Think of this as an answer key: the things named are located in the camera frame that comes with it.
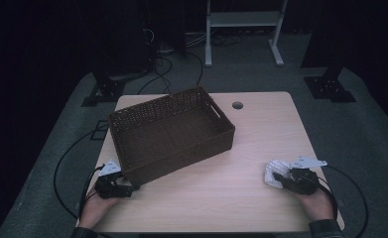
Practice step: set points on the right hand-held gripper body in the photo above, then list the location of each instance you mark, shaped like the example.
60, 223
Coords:
302, 181

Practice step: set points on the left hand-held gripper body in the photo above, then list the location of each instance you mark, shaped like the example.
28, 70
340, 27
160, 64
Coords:
112, 188

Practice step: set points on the white knitted cloth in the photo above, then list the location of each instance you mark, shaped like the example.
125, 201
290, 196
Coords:
276, 167

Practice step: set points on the brown woven basket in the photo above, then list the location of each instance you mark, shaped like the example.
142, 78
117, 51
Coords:
168, 135

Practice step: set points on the person's left hand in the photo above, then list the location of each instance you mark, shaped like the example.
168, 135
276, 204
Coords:
94, 211

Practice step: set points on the person's right hand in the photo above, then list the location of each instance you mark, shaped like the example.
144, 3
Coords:
319, 206

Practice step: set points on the gray round table grommet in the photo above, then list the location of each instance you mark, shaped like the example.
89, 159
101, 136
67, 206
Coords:
237, 105

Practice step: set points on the black stand base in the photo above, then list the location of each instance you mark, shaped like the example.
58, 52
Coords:
107, 91
328, 89

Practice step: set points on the white metal stand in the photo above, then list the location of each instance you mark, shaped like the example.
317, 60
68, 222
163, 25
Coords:
242, 19

